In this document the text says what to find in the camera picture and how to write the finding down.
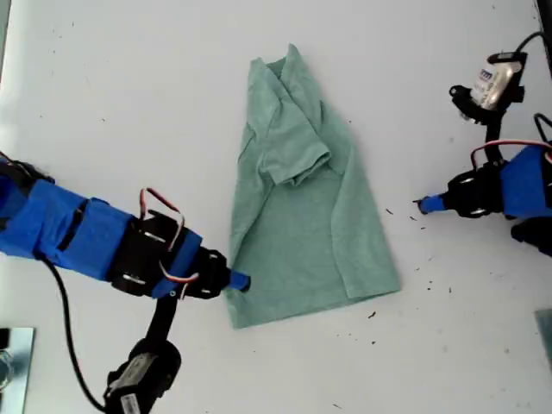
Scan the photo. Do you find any black camera box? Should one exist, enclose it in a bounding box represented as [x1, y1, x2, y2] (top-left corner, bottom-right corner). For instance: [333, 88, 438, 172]
[472, 51, 530, 111]
[102, 337, 183, 414]

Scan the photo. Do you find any black camera cable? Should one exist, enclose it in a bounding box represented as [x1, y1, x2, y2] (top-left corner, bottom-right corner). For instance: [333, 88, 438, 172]
[41, 253, 107, 413]
[514, 30, 552, 144]

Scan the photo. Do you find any green t-shirt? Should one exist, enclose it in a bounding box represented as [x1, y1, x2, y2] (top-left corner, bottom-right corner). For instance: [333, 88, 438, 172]
[224, 42, 401, 330]

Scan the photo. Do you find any red white servo wire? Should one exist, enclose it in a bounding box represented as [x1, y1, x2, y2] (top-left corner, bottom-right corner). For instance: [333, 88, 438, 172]
[139, 186, 200, 299]
[469, 137, 552, 174]

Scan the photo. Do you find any black camera stalk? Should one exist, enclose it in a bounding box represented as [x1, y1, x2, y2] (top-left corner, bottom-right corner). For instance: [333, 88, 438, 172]
[144, 296, 179, 347]
[448, 84, 525, 168]

